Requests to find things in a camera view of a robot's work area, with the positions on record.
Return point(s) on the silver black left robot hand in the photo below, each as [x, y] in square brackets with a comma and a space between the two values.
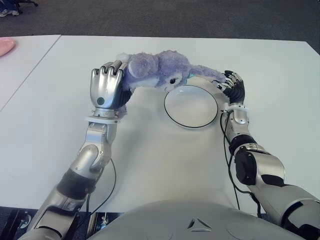
[106, 85]

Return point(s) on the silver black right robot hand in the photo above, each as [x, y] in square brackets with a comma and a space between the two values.
[236, 91]

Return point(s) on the purple plush rabbit doll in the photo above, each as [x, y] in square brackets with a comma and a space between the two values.
[170, 65]

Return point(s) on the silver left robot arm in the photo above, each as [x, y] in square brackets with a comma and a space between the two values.
[87, 155]

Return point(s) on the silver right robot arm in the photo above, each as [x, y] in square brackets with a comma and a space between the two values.
[267, 165]

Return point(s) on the white plate with black rim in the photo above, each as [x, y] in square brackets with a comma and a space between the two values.
[192, 107]

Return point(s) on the pink plate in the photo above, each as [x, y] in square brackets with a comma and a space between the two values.
[6, 46]

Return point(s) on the black office chair base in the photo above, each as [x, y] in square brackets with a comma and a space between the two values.
[28, 2]

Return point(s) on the white sneaker shoe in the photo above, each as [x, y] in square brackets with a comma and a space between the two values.
[8, 13]

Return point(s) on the grey robot torso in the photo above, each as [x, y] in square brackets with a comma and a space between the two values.
[195, 220]

